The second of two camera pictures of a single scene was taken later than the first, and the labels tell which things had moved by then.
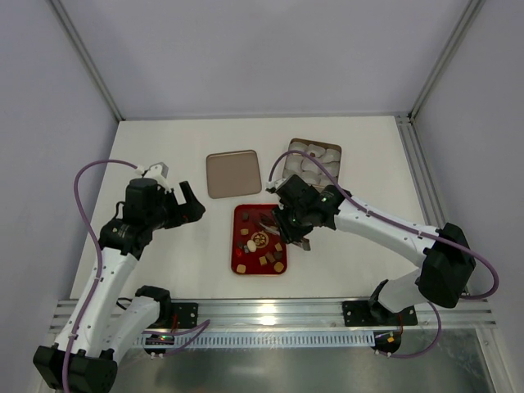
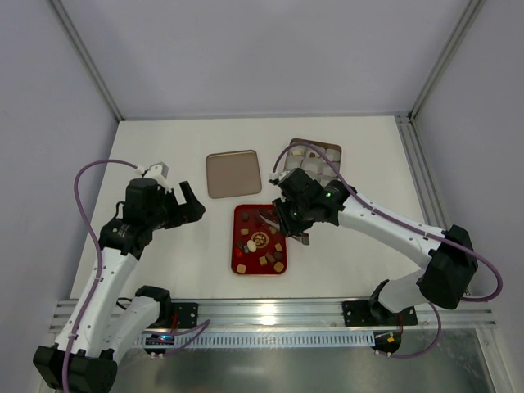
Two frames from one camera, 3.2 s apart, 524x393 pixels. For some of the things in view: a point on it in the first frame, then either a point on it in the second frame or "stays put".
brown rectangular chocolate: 270,257 stays put
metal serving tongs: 303,242 -> 272,216
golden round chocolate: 278,267 stays put
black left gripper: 177,208 stays put
